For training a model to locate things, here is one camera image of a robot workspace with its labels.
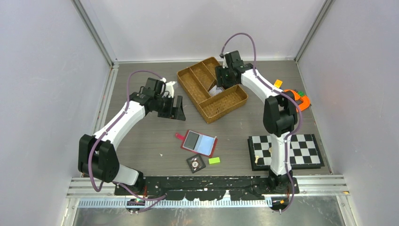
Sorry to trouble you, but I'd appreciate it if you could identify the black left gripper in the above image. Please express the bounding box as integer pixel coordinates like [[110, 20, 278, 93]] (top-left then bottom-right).
[[154, 94, 185, 121]]

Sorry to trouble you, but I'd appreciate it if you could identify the black credit card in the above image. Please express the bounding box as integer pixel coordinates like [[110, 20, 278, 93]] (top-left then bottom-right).
[[182, 130, 200, 150]]

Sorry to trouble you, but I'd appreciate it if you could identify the red leather card holder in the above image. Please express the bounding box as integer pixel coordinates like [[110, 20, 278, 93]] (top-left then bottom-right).
[[175, 130, 218, 158]]

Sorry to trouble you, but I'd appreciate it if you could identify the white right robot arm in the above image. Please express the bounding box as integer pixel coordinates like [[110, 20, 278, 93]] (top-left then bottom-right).
[[215, 50, 298, 193]]

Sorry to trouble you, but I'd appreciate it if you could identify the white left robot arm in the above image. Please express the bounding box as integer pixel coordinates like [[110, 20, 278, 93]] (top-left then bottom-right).
[[78, 78, 186, 195]]

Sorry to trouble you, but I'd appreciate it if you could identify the woven wicker divided tray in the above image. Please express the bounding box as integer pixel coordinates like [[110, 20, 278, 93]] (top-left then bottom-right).
[[177, 57, 248, 124]]

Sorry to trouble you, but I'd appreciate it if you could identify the yellow toy brick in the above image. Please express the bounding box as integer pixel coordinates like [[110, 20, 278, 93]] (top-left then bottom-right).
[[274, 79, 283, 89]]

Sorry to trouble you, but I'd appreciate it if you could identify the poker chip in black case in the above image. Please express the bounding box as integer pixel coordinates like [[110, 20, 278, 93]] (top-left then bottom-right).
[[186, 154, 206, 173]]

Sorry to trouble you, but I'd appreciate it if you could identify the green rectangular block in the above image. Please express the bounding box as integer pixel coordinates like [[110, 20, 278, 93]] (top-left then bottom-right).
[[208, 157, 221, 165]]

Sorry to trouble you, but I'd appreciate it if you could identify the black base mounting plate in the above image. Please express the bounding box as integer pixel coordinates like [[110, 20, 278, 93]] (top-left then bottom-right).
[[114, 176, 292, 201]]

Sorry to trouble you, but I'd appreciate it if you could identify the black white chessboard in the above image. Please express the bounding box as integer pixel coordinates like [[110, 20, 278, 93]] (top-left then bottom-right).
[[247, 134, 325, 171]]

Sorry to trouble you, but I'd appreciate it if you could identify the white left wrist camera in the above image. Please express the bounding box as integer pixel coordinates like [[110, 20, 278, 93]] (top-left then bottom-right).
[[163, 81, 177, 98]]

